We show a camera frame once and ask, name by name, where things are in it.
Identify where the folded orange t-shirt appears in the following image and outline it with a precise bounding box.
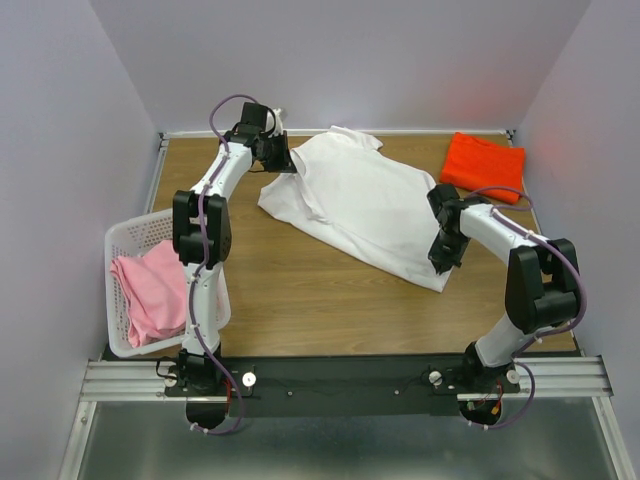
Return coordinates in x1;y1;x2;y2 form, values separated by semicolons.
439;132;526;205

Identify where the aluminium front rail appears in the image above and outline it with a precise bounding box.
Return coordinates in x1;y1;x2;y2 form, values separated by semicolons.
80;357;613;403

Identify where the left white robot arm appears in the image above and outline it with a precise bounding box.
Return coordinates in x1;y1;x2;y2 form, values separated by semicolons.
172;94;297;395

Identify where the white plastic laundry basket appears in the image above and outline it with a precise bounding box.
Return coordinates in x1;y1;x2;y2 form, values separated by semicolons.
105;209;231;358

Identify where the white t-shirt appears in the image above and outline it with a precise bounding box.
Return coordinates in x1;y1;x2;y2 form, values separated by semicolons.
258;126;449;292

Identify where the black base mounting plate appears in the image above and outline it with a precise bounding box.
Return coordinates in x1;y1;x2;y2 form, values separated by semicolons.
166;352;520;420

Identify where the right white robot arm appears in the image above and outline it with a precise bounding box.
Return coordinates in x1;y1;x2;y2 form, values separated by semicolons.
427;184;587;392

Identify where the pink t-shirt in basket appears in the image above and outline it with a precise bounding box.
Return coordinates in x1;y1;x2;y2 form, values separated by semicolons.
109;240;187;348

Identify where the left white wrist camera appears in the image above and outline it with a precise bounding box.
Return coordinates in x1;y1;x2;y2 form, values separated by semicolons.
266;108;287;137

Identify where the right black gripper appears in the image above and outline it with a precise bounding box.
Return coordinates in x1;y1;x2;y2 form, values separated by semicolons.
427;230;470;275

